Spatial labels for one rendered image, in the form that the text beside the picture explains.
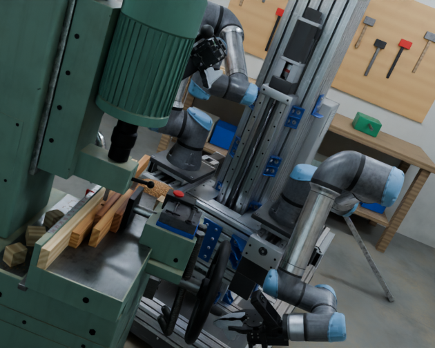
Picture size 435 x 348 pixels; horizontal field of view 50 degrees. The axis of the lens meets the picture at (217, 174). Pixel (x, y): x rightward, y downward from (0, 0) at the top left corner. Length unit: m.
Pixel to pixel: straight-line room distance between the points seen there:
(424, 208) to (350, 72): 1.49
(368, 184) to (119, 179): 0.69
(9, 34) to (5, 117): 0.18
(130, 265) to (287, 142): 1.03
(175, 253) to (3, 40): 0.62
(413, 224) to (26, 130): 4.23
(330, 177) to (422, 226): 3.64
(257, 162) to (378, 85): 2.70
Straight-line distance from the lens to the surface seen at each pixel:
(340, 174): 1.37
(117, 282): 1.07
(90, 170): 1.20
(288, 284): 1.40
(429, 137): 4.68
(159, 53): 1.04
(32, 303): 1.21
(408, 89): 4.53
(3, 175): 1.22
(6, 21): 1.13
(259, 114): 1.90
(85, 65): 1.10
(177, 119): 1.87
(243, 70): 1.61
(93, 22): 1.08
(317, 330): 1.35
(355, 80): 4.45
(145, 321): 2.13
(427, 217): 4.95
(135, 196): 1.22
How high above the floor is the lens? 1.55
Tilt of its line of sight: 21 degrees down
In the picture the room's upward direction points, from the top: 22 degrees clockwise
